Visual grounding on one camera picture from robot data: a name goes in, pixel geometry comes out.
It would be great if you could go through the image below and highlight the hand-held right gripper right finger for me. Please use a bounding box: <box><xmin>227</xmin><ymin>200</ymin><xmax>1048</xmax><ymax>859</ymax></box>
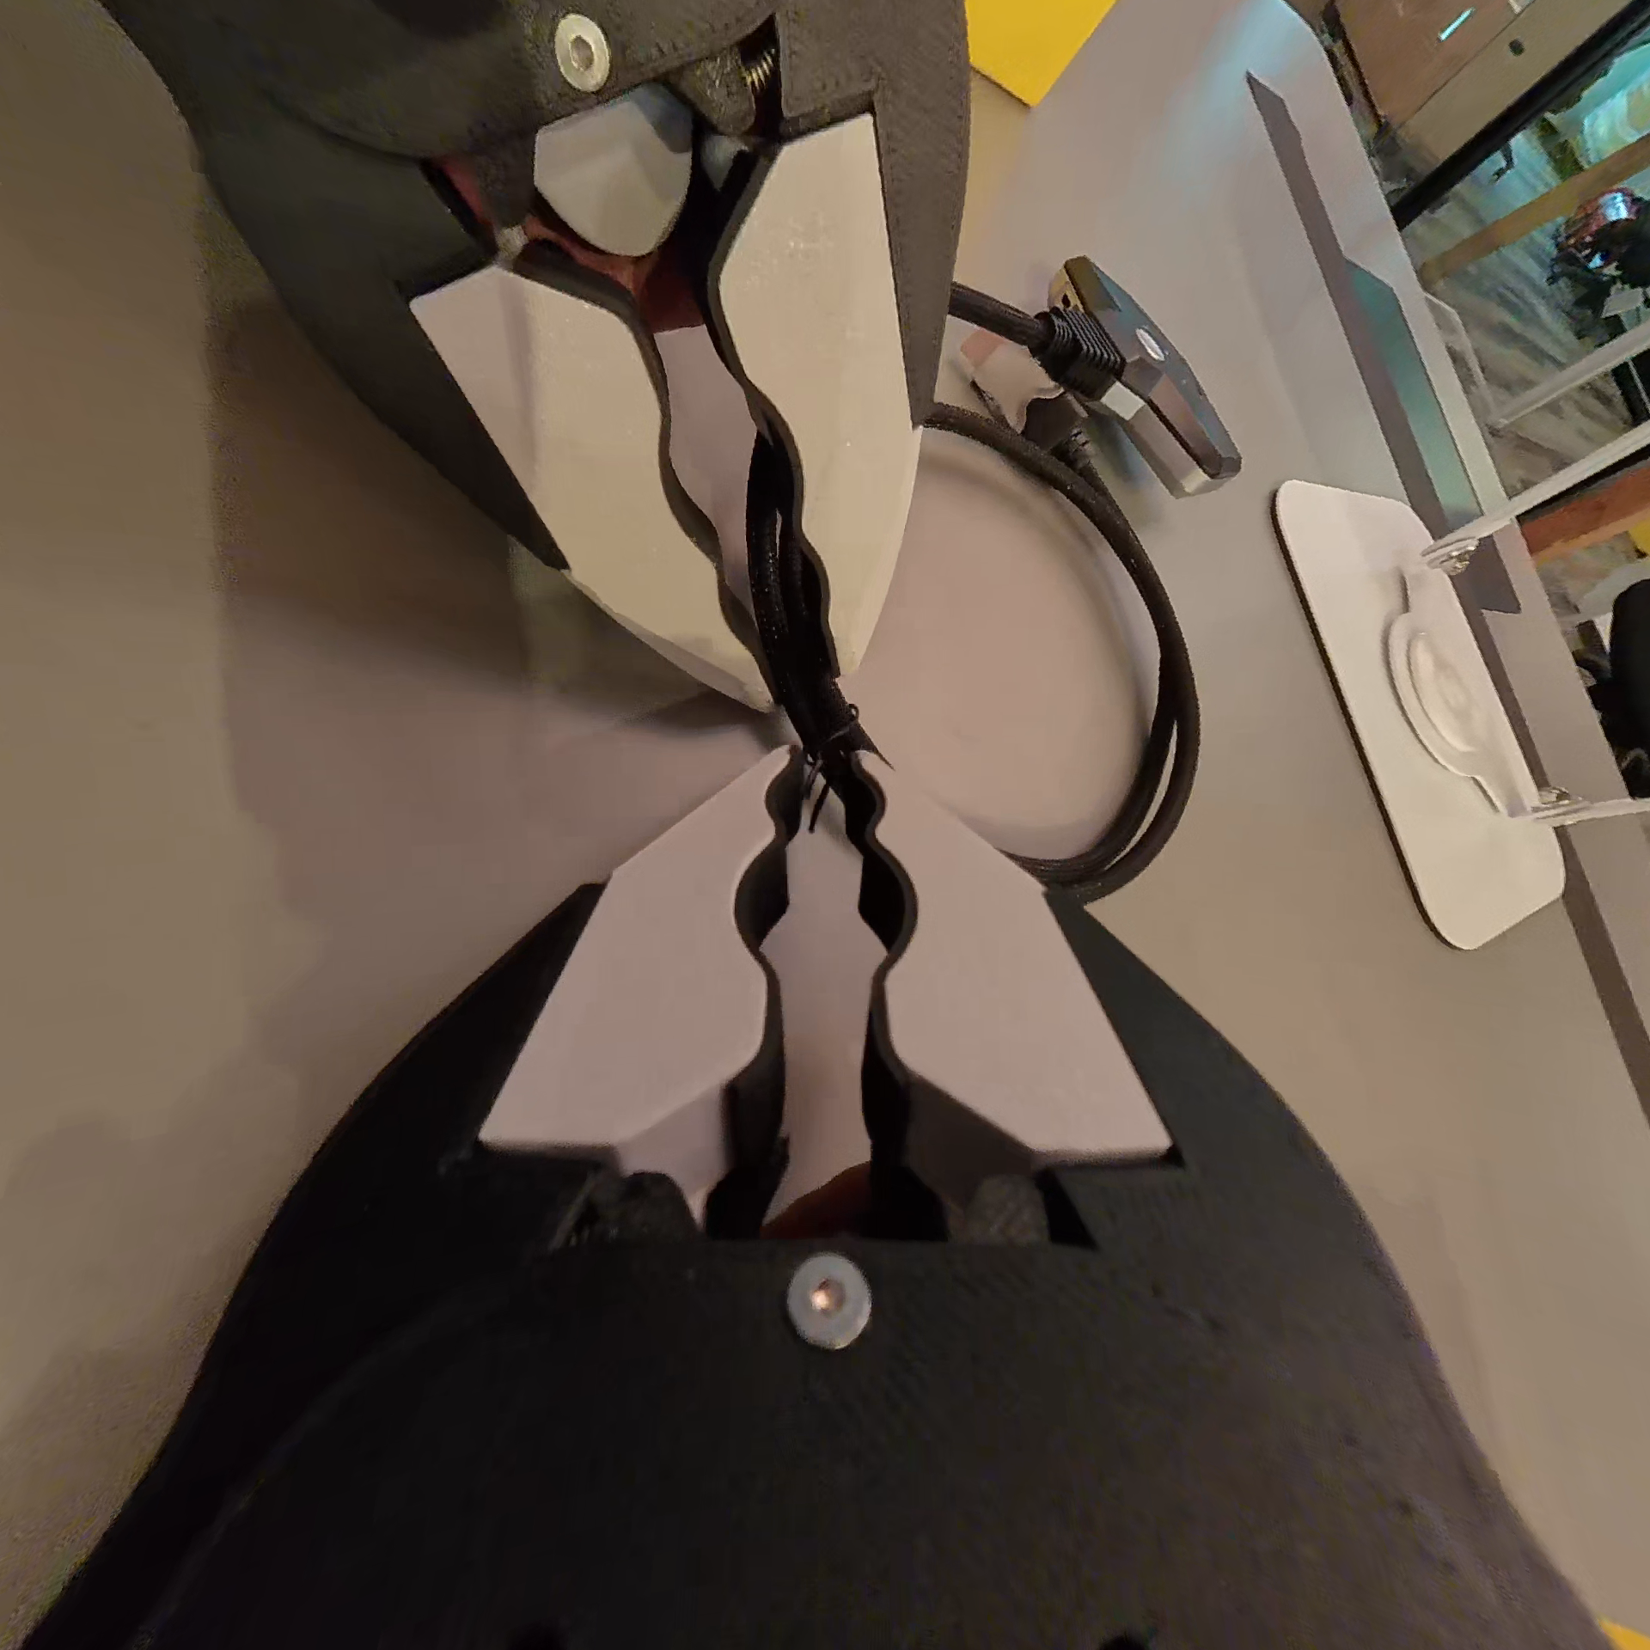
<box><xmin>831</xmin><ymin>752</ymin><xmax>1176</xmax><ymax>1242</ymax></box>

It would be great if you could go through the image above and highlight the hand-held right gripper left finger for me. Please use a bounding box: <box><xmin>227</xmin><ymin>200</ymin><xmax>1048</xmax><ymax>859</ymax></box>
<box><xmin>479</xmin><ymin>748</ymin><xmax>798</xmax><ymax>1233</ymax></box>

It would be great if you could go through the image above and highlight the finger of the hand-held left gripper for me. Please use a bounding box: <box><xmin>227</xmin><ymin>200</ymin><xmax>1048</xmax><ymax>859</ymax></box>
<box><xmin>703</xmin><ymin>110</ymin><xmax>925</xmax><ymax>681</ymax></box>
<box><xmin>409</xmin><ymin>252</ymin><xmax>782</xmax><ymax>714</ymax></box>

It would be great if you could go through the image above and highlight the black cable tie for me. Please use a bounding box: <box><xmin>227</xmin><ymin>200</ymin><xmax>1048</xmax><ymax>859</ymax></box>
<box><xmin>788</xmin><ymin>715</ymin><xmax>899</xmax><ymax>840</ymax></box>

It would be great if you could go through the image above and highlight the dark grey hdmi switch box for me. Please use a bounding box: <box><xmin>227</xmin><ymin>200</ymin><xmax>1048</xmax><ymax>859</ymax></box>
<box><xmin>1057</xmin><ymin>256</ymin><xmax>1247</xmax><ymax>499</ymax></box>

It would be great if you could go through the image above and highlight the black switch cable with plug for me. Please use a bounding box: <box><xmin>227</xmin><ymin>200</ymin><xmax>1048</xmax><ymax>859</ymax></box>
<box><xmin>742</xmin><ymin>283</ymin><xmax>1204</xmax><ymax>894</ymax></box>

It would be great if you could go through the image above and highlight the yellow plastic bin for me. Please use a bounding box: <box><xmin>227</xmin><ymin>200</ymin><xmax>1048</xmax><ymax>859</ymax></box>
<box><xmin>965</xmin><ymin>0</ymin><xmax>1120</xmax><ymax>107</ymax></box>

